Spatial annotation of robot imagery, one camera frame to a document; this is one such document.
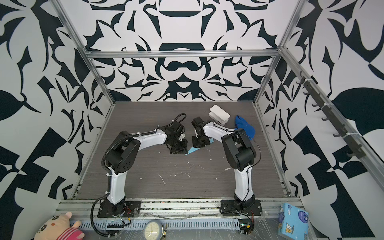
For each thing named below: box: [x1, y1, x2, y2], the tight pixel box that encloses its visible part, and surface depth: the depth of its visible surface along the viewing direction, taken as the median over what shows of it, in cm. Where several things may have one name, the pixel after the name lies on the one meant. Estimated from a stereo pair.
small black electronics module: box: [238, 219, 255, 235], surface depth 73 cm
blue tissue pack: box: [277, 203, 309, 240], surface depth 68 cm
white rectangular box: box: [208, 104, 231, 126], surface depth 108 cm
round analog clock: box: [143, 220, 162, 240], surface depth 67 cm
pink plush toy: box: [34, 211, 85, 240], surface depth 65 cm
